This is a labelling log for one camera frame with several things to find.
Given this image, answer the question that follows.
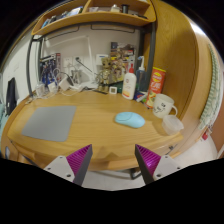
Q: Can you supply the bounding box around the white wall socket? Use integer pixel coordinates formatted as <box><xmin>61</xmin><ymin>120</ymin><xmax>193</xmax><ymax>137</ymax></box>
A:
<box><xmin>73</xmin><ymin>55</ymin><xmax>84</xmax><ymax>68</ymax></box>
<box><xmin>63</xmin><ymin>56</ymin><xmax>74</xmax><ymax>69</ymax></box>

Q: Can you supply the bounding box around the black plugged cable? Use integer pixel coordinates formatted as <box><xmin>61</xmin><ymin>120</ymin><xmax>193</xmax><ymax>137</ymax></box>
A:
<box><xmin>74</xmin><ymin>56</ymin><xmax>98</xmax><ymax>75</ymax></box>

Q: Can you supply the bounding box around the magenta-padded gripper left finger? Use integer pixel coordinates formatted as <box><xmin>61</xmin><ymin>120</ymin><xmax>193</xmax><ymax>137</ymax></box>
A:
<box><xmin>43</xmin><ymin>143</ymin><xmax>94</xmax><ymax>187</ymax></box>

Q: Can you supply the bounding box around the red chips can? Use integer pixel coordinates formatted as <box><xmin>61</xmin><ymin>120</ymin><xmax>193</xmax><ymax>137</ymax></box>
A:
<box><xmin>145</xmin><ymin>66</ymin><xmax>167</xmax><ymax>108</ymax></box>

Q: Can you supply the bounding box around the blue packet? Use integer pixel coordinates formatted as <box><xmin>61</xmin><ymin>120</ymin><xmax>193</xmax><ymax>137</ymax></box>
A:
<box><xmin>133</xmin><ymin>91</ymin><xmax>148</xmax><ymax>103</ymax></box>

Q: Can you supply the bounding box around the metal cup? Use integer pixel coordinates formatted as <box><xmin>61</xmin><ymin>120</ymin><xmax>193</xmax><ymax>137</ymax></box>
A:
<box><xmin>71</xmin><ymin>68</ymin><xmax>83</xmax><ymax>84</ymax></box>

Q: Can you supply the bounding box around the grey mouse pad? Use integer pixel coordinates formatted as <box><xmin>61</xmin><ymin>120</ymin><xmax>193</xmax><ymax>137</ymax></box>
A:
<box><xmin>21</xmin><ymin>105</ymin><xmax>78</xmax><ymax>143</ymax></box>

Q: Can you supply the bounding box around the dark grey metal desk frame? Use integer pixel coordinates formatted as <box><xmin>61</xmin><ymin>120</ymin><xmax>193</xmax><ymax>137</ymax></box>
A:
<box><xmin>26</xmin><ymin>21</ymin><xmax>158</xmax><ymax>98</ymax></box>

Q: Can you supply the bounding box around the white power strip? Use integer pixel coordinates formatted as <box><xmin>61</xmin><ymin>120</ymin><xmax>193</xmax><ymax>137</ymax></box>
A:
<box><xmin>69</xmin><ymin>84</ymin><xmax>85</xmax><ymax>92</ymax></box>

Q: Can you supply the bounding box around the white cable bundle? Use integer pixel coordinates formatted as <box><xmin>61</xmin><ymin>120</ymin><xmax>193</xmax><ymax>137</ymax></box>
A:
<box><xmin>31</xmin><ymin>68</ymin><xmax>88</xmax><ymax>101</ymax></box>

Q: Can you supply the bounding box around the white printed mug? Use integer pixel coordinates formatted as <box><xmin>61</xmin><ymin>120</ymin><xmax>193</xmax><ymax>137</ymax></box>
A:
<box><xmin>152</xmin><ymin>93</ymin><xmax>179</xmax><ymax>119</ymax></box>

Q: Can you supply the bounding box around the clear plastic container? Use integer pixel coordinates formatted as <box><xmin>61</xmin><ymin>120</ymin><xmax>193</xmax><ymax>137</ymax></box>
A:
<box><xmin>161</xmin><ymin>114</ymin><xmax>185</xmax><ymax>136</ymax></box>

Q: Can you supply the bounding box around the blue robot model box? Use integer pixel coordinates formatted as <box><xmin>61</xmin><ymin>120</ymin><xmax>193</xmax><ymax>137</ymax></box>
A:
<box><xmin>38</xmin><ymin>52</ymin><xmax>62</xmax><ymax>88</ymax></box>

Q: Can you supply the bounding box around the clear glass jar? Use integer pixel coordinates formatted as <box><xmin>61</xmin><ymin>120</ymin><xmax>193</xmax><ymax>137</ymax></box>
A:
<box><xmin>34</xmin><ymin>82</ymin><xmax>46</xmax><ymax>98</ymax></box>

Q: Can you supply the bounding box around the white pump lotion bottle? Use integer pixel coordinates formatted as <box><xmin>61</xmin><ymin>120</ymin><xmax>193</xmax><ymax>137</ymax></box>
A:
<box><xmin>121</xmin><ymin>63</ymin><xmax>138</xmax><ymax>101</ymax></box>

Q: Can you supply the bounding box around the light blue bedding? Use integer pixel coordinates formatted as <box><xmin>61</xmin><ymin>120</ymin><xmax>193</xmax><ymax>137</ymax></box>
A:
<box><xmin>0</xmin><ymin>99</ymin><xmax>9</xmax><ymax>134</ymax></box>

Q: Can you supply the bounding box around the large white power adapter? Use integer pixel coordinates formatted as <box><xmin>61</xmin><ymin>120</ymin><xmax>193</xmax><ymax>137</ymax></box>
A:
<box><xmin>58</xmin><ymin>77</ymin><xmax>71</xmax><ymax>92</ymax></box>

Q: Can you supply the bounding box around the wooden shelf unit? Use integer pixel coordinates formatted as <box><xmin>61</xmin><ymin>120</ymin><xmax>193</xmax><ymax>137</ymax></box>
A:
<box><xmin>31</xmin><ymin>0</ymin><xmax>157</xmax><ymax>37</ymax></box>

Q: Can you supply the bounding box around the white wall box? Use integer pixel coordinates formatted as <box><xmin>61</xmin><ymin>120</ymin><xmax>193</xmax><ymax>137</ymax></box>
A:
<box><xmin>95</xmin><ymin>53</ymin><xmax>109</xmax><ymax>66</ymax></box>

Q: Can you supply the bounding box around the small white charger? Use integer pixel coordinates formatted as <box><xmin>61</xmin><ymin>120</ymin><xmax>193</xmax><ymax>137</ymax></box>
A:
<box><xmin>48</xmin><ymin>81</ymin><xmax>58</xmax><ymax>93</ymax></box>

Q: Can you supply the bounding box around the light blue computer mouse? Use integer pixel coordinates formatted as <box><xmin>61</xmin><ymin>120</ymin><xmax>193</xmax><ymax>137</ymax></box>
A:
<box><xmin>114</xmin><ymin>111</ymin><xmax>146</xmax><ymax>129</ymax></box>

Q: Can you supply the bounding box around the colourful figure box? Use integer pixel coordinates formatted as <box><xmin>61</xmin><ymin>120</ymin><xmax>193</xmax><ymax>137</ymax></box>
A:
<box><xmin>110</xmin><ymin>41</ymin><xmax>136</xmax><ymax>83</ymax></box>

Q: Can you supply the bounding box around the brown tree figurine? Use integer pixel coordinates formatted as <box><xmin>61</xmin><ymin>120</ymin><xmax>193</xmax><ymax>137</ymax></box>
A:
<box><xmin>96</xmin><ymin>56</ymin><xmax>116</xmax><ymax>93</ymax></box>

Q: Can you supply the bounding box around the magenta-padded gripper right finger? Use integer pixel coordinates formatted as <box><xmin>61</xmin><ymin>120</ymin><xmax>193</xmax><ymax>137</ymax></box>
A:
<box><xmin>134</xmin><ymin>143</ymin><xmax>183</xmax><ymax>185</ymax></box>

